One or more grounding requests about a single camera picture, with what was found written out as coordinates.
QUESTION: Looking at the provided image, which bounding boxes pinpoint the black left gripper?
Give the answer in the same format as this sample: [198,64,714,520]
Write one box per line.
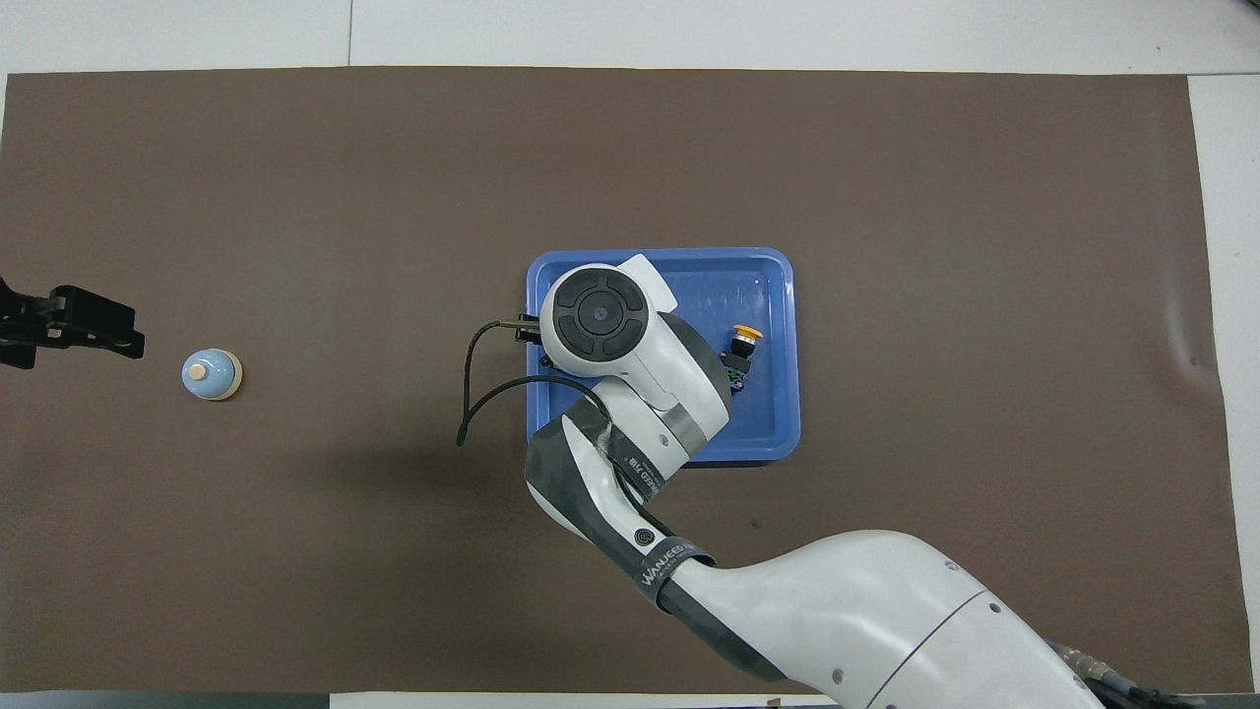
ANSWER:
[0,278,146,371]

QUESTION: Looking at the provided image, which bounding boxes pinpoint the yellow push button switch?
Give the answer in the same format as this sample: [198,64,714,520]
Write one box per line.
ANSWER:
[724,325,764,392]

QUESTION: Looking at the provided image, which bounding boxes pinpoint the light blue call bell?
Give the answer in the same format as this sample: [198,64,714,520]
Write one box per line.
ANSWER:
[181,349,244,403]

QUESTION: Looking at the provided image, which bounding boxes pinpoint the blue plastic tray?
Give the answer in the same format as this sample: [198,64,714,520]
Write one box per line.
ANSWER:
[526,247,801,469]

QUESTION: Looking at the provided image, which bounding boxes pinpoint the brown table mat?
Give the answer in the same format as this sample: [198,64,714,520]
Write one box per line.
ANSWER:
[0,66,1256,695]

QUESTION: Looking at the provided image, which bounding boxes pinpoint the black cable along right arm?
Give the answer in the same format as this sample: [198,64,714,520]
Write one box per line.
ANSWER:
[1048,640,1212,709]

